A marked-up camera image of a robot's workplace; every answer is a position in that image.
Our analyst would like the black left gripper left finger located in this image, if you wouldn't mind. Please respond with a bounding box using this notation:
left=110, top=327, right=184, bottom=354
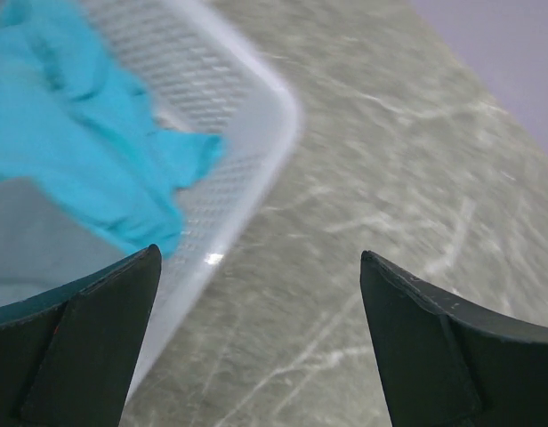
left=0, top=245, right=162, bottom=426

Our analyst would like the crumpled turquoise t shirt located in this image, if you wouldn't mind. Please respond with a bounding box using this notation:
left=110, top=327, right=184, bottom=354
left=0, top=1, right=225, bottom=256

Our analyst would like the white plastic mesh basket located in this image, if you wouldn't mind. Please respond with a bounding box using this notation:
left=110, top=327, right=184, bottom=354
left=0, top=1, right=300, bottom=391

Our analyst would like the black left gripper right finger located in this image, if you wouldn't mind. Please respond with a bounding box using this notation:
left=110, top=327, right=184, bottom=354
left=360, top=251, right=548, bottom=426

